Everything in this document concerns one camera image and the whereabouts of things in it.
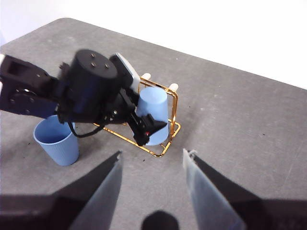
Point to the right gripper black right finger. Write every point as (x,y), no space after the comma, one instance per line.
(227,206)

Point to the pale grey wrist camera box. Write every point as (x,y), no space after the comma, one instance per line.
(129,69)

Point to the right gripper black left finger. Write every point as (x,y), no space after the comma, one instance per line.
(72,206)

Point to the blue ribbed plastic cup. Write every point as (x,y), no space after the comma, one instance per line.
(153,103)
(58,148)

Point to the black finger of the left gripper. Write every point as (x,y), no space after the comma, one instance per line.
(142,137)
(152,125)

